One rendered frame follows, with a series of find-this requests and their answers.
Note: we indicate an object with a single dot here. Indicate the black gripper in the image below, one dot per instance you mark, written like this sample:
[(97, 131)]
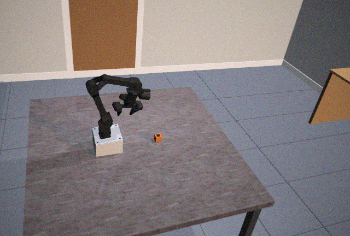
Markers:
[(135, 105)]

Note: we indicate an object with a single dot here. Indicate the orange block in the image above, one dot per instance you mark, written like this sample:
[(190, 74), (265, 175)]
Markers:
[(158, 137)]

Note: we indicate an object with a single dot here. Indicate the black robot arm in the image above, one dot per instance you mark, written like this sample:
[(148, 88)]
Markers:
[(134, 90)]

